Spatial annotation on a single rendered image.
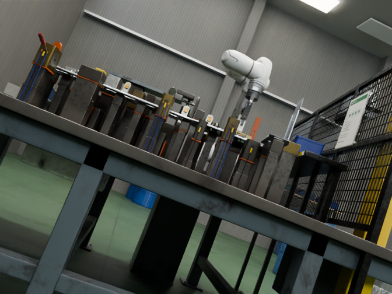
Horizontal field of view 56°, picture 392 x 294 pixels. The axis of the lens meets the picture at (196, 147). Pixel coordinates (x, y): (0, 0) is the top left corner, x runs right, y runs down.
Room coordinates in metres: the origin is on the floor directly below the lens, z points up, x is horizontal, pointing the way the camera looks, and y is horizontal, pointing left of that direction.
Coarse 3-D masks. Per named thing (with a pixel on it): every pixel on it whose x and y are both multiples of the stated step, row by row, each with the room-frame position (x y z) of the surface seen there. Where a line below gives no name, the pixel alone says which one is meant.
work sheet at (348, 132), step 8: (360, 96) 1.89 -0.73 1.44; (368, 96) 1.80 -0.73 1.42; (352, 104) 1.97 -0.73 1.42; (360, 104) 1.86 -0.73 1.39; (352, 112) 1.93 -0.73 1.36; (360, 112) 1.82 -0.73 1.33; (344, 120) 2.02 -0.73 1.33; (352, 120) 1.90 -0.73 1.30; (360, 120) 1.79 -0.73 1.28; (344, 128) 1.97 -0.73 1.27; (352, 128) 1.86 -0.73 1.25; (344, 136) 1.93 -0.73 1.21; (352, 136) 1.82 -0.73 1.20; (336, 144) 2.02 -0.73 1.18; (344, 144) 1.90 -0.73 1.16; (352, 144) 1.79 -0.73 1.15
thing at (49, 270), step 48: (0, 144) 2.57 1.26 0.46; (48, 144) 1.22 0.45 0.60; (96, 192) 1.31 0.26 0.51; (192, 192) 1.29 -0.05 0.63; (48, 240) 1.24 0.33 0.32; (288, 240) 1.34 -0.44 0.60; (336, 240) 1.37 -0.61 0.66; (48, 288) 1.24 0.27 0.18; (96, 288) 1.27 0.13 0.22; (288, 288) 1.38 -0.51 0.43
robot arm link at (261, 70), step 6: (258, 60) 1.98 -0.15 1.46; (264, 60) 1.97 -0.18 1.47; (252, 66) 1.94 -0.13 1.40; (258, 66) 1.95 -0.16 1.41; (264, 66) 1.96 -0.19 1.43; (270, 66) 1.98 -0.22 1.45; (252, 72) 1.96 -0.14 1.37; (258, 72) 1.96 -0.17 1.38; (264, 72) 1.96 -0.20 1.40; (270, 72) 1.99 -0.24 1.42; (252, 78) 1.98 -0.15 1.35; (258, 78) 1.97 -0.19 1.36; (264, 78) 1.97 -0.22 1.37; (264, 84) 1.99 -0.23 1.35
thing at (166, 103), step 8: (168, 96) 1.80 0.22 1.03; (160, 104) 1.80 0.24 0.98; (168, 104) 1.79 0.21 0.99; (160, 112) 1.80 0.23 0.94; (168, 112) 1.81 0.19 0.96; (160, 120) 1.81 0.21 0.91; (152, 128) 1.80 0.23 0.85; (160, 128) 1.82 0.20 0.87; (152, 136) 1.80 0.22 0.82; (144, 144) 1.81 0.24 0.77; (152, 144) 1.80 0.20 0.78; (152, 152) 1.85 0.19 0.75
